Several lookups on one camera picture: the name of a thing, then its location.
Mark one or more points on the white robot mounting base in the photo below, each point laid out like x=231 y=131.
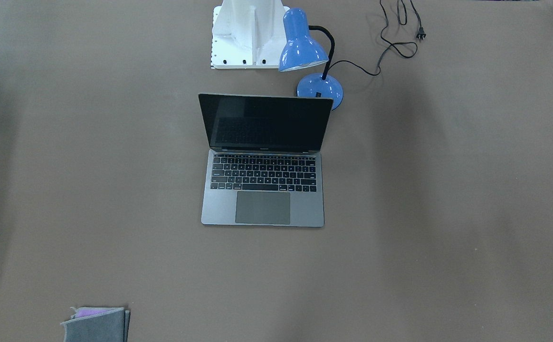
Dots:
x=248 y=34

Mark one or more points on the blue desk lamp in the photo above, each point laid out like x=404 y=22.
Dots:
x=301 y=51

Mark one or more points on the grey folded cloth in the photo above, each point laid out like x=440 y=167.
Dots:
x=97 y=324

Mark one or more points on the grey laptop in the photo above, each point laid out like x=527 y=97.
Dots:
x=264 y=163

